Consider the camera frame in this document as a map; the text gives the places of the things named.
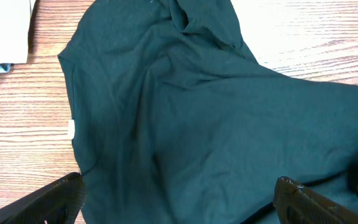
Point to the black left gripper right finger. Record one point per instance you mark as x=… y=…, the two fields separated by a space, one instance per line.
x=298 y=204

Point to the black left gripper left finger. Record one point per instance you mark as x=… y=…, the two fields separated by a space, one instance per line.
x=57 y=203

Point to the plain black t-shirt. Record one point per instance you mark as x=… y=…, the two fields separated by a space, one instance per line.
x=176 y=121

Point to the folded white beige trousers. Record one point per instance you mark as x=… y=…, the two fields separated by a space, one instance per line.
x=15 y=18

